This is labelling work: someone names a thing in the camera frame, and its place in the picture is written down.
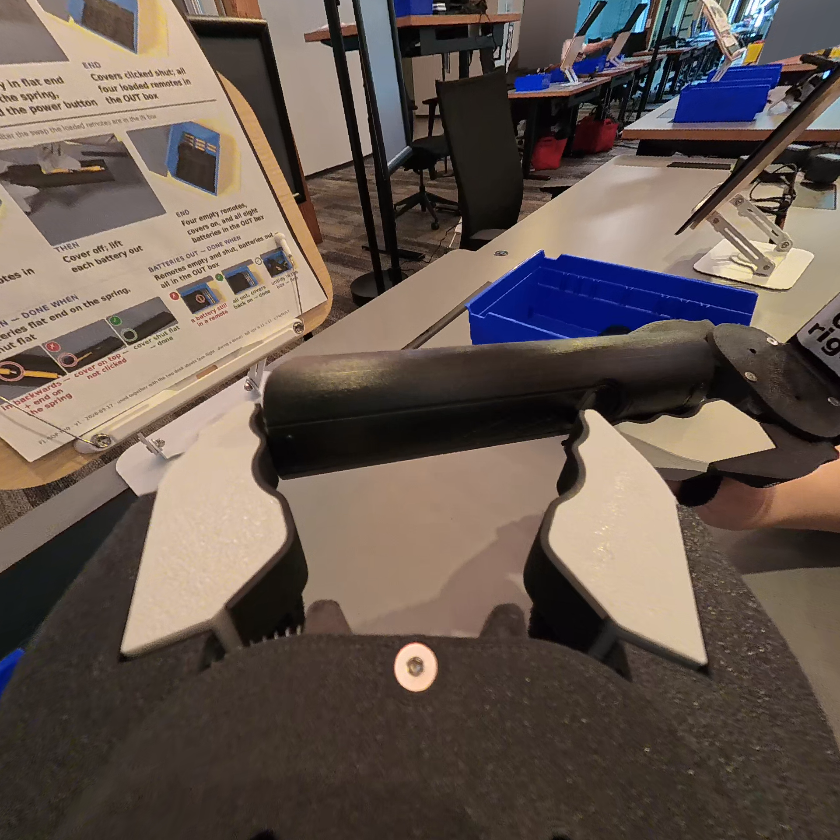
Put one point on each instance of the printed instruction poster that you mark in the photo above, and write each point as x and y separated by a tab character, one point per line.
105	197

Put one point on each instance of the black office chair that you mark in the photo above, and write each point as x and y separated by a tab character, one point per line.
483	151

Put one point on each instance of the white stand base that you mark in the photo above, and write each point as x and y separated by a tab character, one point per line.
184	440

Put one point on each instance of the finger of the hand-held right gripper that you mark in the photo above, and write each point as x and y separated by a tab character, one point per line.
715	437

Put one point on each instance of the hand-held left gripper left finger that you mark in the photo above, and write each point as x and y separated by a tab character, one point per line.
210	551

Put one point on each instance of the black display on stand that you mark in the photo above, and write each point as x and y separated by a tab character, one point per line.
381	79
256	92

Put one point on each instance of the black remote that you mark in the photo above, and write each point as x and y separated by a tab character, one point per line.
460	394

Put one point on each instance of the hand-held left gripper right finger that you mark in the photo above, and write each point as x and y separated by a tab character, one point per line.
624	551

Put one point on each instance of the blue plastic bin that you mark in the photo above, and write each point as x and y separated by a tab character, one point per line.
591	295
9	670
729	103

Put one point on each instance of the red storage bin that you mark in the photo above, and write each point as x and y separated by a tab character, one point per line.
593	135
549	154

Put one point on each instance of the instruction sheet on stand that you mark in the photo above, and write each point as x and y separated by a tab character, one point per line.
309	250

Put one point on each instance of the person's right hand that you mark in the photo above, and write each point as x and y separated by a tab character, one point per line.
788	505

